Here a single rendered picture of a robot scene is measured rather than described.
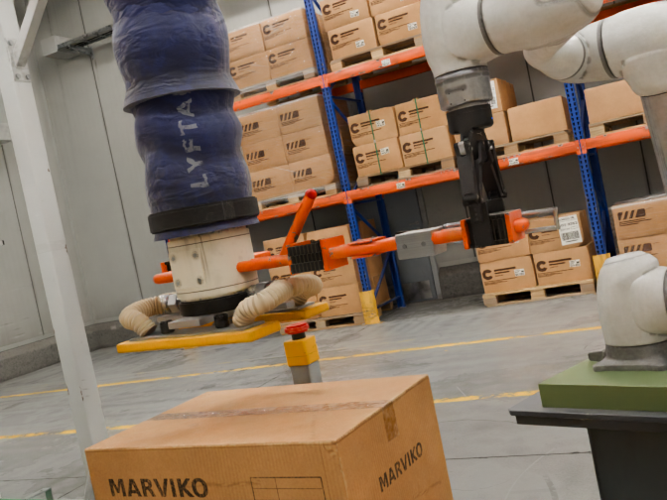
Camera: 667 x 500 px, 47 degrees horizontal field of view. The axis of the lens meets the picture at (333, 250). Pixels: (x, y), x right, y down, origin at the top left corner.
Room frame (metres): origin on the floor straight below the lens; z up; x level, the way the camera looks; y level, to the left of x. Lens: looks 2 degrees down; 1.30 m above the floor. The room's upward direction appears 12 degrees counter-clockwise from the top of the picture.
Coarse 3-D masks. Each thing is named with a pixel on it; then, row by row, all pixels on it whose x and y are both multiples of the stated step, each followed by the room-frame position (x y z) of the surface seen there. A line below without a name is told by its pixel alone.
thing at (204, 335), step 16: (224, 320) 1.45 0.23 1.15; (144, 336) 1.54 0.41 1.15; (160, 336) 1.50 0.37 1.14; (176, 336) 1.48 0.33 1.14; (192, 336) 1.45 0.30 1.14; (208, 336) 1.42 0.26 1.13; (224, 336) 1.40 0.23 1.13; (240, 336) 1.39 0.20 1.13; (256, 336) 1.39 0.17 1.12; (128, 352) 1.53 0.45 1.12
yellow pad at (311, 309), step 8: (312, 304) 1.61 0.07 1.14; (320, 304) 1.60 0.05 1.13; (328, 304) 1.62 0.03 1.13; (264, 312) 1.61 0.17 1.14; (272, 312) 1.59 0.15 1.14; (280, 312) 1.57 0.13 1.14; (288, 312) 1.56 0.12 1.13; (296, 312) 1.55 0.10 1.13; (304, 312) 1.54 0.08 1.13; (312, 312) 1.56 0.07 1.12; (320, 312) 1.59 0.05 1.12; (256, 320) 1.60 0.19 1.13; (272, 320) 1.58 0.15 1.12; (280, 320) 1.57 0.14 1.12; (288, 320) 1.56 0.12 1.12
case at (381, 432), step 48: (336, 384) 1.66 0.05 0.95; (384, 384) 1.56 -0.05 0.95; (144, 432) 1.58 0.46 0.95; (192, 432) 1.49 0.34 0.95; (240, 432) 1.41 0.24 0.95; (288, 432) 1.34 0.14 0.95; (336, 432) 1.28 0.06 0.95; (384, 432) 1.38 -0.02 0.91; (432, 432) 1.55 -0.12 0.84; (96, 480) 1.53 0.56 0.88; (144, 480) 1.46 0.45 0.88; (192, 480) 1.40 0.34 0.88; (240, 480) 1.34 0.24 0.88; (288, 480) 1.29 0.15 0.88; (336, 480) 1.24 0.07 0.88; (384, 480) 1.35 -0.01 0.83; (432, 480) 1.51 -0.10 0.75
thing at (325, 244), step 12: (324, 240) 1.41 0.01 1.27; (336, 240) 1.45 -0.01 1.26; (288, 252) 1.43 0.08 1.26; (300, 252) 1.42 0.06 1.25; (312, 252) 1.41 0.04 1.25; (324, 252) 1.40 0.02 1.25; (300, 264) 1.42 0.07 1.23; (312, 264) 1.41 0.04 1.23; (324, 264) 1.41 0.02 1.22; (336, 264) 1.43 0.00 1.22
